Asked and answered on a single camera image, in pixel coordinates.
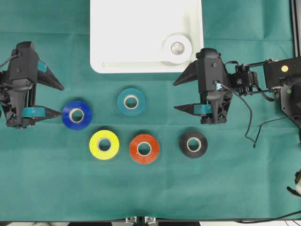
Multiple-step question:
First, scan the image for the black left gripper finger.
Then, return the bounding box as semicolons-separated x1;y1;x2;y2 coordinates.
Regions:
37;61;64;90
23;106;62;121

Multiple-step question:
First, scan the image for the blue tape roll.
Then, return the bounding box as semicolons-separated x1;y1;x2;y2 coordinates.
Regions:
62;101;93;130

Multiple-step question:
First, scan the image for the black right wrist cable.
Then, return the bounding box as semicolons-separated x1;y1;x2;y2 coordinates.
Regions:
217;83;301;149

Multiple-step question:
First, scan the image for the white tape roll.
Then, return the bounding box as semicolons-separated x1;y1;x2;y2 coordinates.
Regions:
163;33;192;65

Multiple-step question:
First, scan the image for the yellow tape roll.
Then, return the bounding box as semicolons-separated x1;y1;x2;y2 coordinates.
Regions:
89;130;119;161

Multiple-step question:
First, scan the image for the black aluminium frame rail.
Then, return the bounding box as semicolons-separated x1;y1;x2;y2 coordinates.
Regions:
290;0;301;57

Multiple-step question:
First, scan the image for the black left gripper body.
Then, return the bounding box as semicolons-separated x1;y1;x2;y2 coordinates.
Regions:
0;75;37;129

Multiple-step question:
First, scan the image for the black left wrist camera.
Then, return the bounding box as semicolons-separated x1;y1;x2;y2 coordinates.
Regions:
7;41;39;83

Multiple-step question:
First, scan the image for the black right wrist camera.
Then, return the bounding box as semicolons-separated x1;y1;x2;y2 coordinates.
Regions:
196;48;229;94

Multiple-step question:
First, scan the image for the white plastic case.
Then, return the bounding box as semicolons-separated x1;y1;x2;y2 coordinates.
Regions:
90;0;204;73

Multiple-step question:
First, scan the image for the red tape roll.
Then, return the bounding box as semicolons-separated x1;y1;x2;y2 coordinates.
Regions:
129;134;160;164

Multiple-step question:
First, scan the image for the black tape roll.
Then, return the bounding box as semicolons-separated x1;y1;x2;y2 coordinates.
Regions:
179;131;208;159

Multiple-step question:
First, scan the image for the green table cloth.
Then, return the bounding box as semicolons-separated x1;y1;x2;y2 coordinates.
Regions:
0;0;301;221

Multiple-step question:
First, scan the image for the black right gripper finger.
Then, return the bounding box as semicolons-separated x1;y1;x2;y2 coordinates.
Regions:
173;61;198;86
174;104;212;115

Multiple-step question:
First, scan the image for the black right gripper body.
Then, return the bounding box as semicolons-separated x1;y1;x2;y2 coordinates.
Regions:
198;80;233;124

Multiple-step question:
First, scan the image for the teal tape roll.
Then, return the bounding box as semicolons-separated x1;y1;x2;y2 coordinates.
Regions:
117;88;146;116

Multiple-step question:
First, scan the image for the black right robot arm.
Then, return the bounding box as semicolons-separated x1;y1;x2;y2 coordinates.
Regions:
174;56;301;127

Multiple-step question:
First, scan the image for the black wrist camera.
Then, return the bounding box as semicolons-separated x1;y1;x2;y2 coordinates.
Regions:
196;48;229;94
7;41;39;83

